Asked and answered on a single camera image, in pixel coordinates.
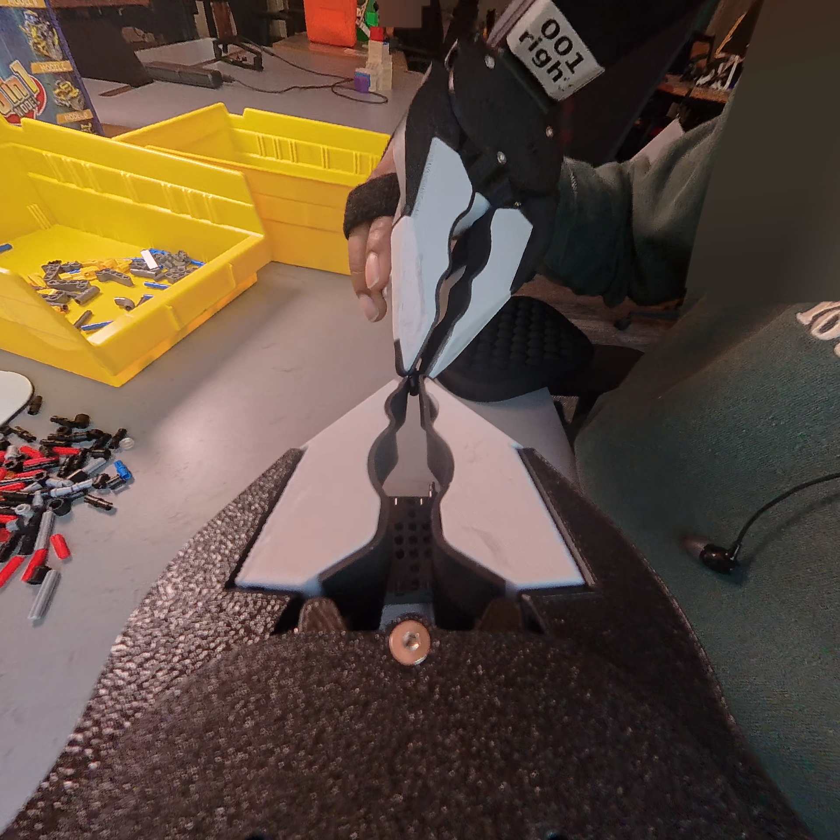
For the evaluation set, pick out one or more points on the black lego model yellow beam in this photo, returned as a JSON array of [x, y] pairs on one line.
[[407, 551]]

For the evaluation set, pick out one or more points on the pile of loose lego pieces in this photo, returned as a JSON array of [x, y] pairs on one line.
[[53, 492]]

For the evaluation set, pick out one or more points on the black power strip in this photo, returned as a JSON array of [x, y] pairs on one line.
[[184, 74]]

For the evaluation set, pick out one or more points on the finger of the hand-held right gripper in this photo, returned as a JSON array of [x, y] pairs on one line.
[[499, 256], [427, 236]]

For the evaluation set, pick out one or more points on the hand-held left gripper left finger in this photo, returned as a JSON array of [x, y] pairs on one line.
[[315, 512]]

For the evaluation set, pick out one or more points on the person's right hand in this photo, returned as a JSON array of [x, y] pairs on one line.
[[374, 269]]

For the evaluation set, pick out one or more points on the yellow storage bin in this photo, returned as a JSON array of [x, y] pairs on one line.
[[79, 184], [289, 171]]

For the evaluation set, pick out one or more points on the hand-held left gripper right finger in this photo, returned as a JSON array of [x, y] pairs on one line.
[[505, 512]]

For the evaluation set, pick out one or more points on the person's right forearm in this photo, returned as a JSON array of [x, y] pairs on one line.
[[617, 223]]

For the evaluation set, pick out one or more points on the white stand base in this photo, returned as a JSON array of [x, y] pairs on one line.
[[11, 394]]

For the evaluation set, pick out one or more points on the black lego pin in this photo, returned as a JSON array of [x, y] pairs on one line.
[[412, 382]]

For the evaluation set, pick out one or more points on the colourful lego set box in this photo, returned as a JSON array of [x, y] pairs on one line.
[[40, 66]]

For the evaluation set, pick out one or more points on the orange box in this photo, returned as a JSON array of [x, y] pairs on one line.
[[331, 24]]

